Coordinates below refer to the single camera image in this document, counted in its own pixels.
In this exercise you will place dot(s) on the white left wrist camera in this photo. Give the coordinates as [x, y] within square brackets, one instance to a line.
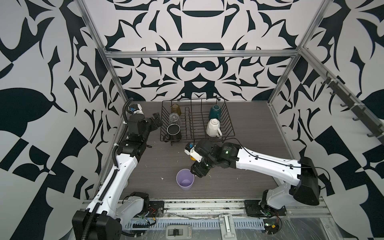
[135, 109]

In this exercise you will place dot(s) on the grey switch box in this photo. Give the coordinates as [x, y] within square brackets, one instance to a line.
[179, 232]

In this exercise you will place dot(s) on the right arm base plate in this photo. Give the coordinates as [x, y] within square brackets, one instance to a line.
[259, 209]

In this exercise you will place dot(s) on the amber textured glass cup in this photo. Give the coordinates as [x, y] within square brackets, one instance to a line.
[175, 109]

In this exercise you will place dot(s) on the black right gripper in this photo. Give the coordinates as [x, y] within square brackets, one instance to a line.
[198, 170]

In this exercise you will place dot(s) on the black wire dish rack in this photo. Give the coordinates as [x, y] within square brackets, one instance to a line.
[194, 119]

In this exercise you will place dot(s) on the cream white mug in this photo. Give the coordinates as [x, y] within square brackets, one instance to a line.
[213, 128]

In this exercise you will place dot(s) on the green mug white inside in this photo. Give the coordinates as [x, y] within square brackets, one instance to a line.
[215, 112]

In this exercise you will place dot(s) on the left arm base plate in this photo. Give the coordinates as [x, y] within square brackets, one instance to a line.
[152, 209]

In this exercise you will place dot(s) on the clear glass cup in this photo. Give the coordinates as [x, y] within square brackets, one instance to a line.
[174, 118]

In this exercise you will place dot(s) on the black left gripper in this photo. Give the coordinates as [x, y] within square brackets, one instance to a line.
[154, 124]

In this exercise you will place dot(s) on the black wall hook rail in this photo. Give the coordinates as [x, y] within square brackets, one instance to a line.
[350, 102]

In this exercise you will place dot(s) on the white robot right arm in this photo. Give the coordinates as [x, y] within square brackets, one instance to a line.
[301, 183]

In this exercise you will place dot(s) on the small green circuit board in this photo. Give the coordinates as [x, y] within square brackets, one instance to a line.
[272, 226]

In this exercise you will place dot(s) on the white centre bracket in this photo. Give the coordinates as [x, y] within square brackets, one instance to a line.
[227, 227]

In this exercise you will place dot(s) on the lavender plastic cup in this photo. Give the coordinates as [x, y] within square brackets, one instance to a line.
[185, 179]

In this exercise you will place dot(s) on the black mug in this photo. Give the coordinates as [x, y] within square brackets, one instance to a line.
[173, 133]

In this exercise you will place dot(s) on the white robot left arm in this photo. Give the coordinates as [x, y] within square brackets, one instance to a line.
[104, 219]

